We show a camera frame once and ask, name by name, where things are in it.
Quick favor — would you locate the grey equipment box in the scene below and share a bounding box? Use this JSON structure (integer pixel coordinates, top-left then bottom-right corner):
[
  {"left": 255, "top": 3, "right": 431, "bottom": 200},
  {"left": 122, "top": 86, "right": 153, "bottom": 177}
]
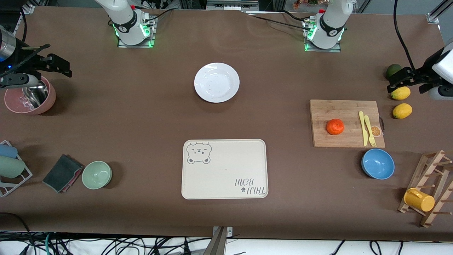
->
[{"left": 206, "top": 0, "right": 259, "bottom": 12}]

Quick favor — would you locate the dark green avocado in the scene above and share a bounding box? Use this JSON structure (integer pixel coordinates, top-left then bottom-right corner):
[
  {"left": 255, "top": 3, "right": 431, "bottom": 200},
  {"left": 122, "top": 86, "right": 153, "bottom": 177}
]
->
[{"left": 385, "top": 63, "right": 402, "bottom": 80}]

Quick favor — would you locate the white wire cup rack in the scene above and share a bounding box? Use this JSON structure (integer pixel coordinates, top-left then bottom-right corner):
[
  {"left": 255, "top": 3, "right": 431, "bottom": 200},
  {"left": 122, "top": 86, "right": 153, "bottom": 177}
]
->
[{"left": 0, "top": 140, "right": 33, "bottom": 197}]

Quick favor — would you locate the brown table cover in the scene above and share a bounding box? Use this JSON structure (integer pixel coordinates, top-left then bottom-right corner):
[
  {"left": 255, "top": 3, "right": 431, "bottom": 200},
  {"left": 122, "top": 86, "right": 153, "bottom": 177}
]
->
[{"left": 0, "top": 5, "right": 453, "bottom": 242}]

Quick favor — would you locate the orange fruit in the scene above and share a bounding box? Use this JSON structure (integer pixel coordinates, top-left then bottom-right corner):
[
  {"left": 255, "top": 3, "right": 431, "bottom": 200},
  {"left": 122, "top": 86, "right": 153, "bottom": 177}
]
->
[{"left": 326, "top": 119, "right": 345, "bottom": 136}]

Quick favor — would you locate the light blue cup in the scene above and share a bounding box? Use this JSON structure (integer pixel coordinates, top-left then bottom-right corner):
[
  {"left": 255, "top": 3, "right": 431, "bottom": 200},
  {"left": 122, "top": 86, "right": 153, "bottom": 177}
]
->
[{"left": 0, "top": 143, "right": 18, "bottom": 159}]

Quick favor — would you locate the pink bowl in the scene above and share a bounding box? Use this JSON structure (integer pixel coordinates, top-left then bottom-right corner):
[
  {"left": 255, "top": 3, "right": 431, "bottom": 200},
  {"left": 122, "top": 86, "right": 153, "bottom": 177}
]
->
[{"left": 4, "top": 76, "right": 56, "bottom": 115}]

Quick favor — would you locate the white round plate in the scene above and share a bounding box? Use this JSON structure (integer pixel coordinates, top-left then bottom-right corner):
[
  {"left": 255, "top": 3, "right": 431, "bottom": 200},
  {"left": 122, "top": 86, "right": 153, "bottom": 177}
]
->
[{"left": 194, "top": 63, "right": 240, "bottom": 103}]

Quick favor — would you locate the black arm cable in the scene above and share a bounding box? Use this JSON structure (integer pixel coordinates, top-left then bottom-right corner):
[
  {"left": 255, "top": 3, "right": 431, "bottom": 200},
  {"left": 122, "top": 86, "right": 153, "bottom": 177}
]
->
[
  {"left": 393, "top": 0, "right": 416, "bottom": 70},
  {"left": 19, "top": 6, "right": 28, "bottom": 43}
]

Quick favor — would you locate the wooden cutting board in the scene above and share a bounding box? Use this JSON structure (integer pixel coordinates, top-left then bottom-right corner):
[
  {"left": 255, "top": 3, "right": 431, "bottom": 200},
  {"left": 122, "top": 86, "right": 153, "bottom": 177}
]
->
[{"left": 310, "top": 100, "right": 386, "bottom": 148}]

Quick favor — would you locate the pale green bowl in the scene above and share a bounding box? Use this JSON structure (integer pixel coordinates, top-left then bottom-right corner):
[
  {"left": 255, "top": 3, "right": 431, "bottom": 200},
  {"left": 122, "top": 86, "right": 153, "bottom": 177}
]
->
[{"left": 82, "top": 161, "right": 113, "bottom": 190}]

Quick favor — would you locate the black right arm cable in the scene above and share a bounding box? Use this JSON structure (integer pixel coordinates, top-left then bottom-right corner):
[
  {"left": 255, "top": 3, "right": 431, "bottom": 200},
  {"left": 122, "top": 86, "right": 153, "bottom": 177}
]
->
[{"left": 19, "top": 6, "right": 28, "bottom": 43}]

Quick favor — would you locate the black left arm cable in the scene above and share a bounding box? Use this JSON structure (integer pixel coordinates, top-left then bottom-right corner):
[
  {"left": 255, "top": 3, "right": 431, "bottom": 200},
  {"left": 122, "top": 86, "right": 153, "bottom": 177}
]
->
[{"left": 393, "top": 0, "right": 416, "bottom": 70}]

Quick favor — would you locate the metal ladle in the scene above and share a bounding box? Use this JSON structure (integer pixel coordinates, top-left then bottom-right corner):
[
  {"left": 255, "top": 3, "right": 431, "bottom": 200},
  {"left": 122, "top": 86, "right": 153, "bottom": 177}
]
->
[{"left": 22, "top": 84, "right": 49, "bottom": 108}]

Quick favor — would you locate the yellow mug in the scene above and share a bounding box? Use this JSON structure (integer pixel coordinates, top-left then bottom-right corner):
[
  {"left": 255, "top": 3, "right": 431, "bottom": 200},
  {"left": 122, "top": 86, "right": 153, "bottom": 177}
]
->
[{"left": 404, "top": 188, "right": 435, "bottom": 213}]

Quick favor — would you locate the yellow plastic knife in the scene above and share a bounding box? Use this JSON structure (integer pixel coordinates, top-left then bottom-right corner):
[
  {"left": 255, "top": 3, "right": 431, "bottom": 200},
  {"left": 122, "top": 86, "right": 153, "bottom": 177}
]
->
[{"left": 359, "top": 111, "right": 369, "bottom": 147}]

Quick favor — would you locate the yellow lemon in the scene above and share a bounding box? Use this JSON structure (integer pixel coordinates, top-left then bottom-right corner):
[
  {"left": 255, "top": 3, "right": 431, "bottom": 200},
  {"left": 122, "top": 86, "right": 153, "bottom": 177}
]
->
[
  {"left": 392, "top": 103, "right": 413, "bottom": 119},
  {"left": 391, "top": 86, "right": 411, "bottom": 101}
]

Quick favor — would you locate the yellow plastic fork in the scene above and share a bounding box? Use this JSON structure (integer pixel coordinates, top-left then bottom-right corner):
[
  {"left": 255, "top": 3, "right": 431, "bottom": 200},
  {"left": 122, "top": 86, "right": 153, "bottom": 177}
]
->
[{"left": 364, "top": 115, "right": 377, "bottom": 147}]

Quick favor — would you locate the pink folded cloth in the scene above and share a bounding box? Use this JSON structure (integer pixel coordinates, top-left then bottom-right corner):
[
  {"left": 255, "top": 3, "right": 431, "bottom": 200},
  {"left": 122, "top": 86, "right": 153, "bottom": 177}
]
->
[{"left": 60, "top": 166, "right": 85, "bottom": 194}]

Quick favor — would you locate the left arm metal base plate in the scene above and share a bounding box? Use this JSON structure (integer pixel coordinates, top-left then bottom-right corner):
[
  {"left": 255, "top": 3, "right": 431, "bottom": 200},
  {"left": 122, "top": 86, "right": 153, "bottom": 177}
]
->
[{"left": 304, "top": 18, "right": 342, "bottom": 53}]

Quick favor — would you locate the wooden mug rack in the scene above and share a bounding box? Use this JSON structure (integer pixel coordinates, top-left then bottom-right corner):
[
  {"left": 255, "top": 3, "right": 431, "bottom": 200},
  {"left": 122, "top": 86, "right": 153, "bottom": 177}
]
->
[{"left": 397, "top": 150, "right": 453, "bottom": 228}]

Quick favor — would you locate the blue bowl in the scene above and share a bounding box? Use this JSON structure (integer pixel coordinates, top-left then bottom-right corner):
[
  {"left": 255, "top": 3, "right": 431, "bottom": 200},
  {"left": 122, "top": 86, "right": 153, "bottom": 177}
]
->
[{"left": 361, "top": 148, "right": 395, "bottom": 180}]

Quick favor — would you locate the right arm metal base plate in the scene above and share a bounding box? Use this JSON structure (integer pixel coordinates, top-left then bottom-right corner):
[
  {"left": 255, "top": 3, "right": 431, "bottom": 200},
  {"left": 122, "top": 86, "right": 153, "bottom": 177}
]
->
[{"left": 117, "top": 16, "right": 155, "bottom": 48}]

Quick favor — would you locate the cream bear print tray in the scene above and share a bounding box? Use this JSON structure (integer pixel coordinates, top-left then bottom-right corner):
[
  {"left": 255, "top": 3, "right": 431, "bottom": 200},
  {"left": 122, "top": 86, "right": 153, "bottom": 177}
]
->
[{"left": 181, "top": 139, "right": 269, "bottom": 200}]

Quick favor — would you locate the dark grey folded cloth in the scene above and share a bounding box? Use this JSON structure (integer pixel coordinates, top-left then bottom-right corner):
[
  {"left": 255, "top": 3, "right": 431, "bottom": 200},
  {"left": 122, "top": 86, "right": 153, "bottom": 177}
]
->
[{"left": 42, "top": 154, "right": 85, "bottom": 194}]

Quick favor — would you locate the pale green cup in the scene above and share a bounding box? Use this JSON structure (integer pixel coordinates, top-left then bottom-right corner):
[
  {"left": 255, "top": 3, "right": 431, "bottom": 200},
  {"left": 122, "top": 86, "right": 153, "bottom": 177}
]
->
[{"left": 0, "top": 156, "right": 26, "bottom": 179}]

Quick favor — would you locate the black table cable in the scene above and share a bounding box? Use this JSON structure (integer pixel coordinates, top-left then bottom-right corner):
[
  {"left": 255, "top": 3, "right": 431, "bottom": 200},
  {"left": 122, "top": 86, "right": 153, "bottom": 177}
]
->
[
  {"left": 244, "top": 10, "right": 314, "bottom": 32},
  {"left": 144, "top": 8, "right": 174, "bottom": 21}
]

